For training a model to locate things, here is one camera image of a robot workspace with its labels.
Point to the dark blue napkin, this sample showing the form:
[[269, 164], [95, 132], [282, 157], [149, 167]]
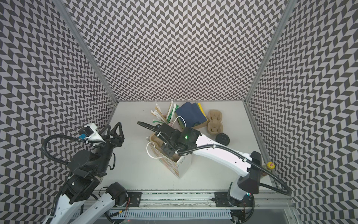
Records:
[[189, 115]]

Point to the stack of pulp cup carriers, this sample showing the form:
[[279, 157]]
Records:
[[215, 125]]

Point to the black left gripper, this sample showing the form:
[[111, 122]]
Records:
[[119, 138]]

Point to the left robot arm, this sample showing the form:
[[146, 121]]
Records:
[[78, 189]]

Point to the brown tea bottle yellow cap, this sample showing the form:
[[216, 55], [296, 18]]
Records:
[[268, 167]]

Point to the metal base rail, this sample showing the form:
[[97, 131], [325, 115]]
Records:
[[161, 205]]

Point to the black cup lid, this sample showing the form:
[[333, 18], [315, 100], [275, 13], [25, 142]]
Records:
[[223, 139]]

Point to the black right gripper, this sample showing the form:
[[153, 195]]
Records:
[[167, 150]]

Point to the pulp cup carrier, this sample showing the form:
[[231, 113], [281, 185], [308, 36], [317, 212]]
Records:
[[156, 140]]

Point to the cartoon animal paper bag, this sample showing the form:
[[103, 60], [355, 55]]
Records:
[[178, 165]]

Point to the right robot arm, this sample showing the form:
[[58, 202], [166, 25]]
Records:
[[250, 174]]

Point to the yellow napkin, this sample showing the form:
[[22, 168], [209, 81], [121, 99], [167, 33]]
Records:
[[202, 111]]

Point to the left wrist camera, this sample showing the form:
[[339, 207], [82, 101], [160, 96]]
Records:
[[89, 133]]

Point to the cardboard napkin box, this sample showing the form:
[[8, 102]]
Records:
[[202, 125]]

